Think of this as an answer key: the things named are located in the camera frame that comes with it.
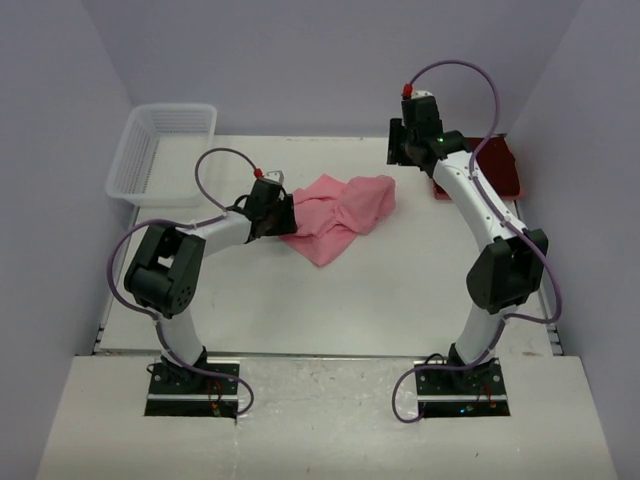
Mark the pink t shirt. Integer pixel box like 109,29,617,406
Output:
280,174,396,267

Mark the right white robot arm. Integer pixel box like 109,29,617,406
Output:
387,88,548,393

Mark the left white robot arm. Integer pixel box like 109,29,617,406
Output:
124,177,297,393

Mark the folded dark red shirt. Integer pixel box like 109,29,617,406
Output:
476,136,522,191

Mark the white plastic basket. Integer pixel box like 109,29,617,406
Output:
105,103,217,208

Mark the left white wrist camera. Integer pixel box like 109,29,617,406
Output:
254,168,284,187

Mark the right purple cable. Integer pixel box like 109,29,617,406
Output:
392,59,564,425

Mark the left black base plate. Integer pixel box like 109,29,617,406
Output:
144,358,240,419

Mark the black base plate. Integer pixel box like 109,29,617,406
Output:
414,358,511,419
144,358,240,419

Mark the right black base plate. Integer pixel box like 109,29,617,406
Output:
414,358,511,419

